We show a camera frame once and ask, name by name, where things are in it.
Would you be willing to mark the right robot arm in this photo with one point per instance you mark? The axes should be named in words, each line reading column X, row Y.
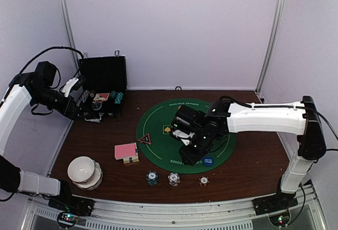
column 299, row 118

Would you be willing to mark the triangular all-in button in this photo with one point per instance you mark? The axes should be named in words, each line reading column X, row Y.
column 146, row 139

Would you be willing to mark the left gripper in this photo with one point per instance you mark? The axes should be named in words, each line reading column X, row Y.
column 72, row 114

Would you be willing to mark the red cards in case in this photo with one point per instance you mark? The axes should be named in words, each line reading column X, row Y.
column 101, row 97

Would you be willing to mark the blue small blind button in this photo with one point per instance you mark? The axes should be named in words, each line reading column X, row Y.
column 208, row 161

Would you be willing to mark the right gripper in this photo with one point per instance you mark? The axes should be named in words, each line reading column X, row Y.
column 193, row 158

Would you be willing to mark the teal chips in case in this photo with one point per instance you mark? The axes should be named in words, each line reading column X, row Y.
column 116, row 97

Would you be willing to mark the red backed card deck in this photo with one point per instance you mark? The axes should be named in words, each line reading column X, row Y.
column 125, row 151

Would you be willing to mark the round green poker mat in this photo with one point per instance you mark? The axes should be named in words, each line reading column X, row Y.
column 164, row 150

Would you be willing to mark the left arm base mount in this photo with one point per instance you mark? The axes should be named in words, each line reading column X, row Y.
column 77, row 206

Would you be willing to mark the white scalloped plate stack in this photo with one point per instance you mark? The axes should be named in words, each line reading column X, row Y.
column 94, row 181

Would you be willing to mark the blue white poker chip stack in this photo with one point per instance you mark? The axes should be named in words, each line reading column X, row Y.
column 174, row 179

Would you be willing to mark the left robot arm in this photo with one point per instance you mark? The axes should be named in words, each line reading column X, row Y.
column 35, row 88

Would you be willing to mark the orange black poker chip stack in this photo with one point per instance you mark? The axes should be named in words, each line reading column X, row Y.
column 203, row 181

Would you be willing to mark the green poker chip stack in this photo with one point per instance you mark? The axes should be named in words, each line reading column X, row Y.
column 152, row 178

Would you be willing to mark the blue gold card box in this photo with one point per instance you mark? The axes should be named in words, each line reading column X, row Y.
column 133, row 159

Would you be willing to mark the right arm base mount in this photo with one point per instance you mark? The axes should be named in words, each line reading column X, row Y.
column 274, row 203

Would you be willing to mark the black poker case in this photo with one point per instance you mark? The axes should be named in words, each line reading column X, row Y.
column 103, row 75

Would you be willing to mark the white ceramic bowl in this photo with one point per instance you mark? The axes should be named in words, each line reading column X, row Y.
column 81, row 169

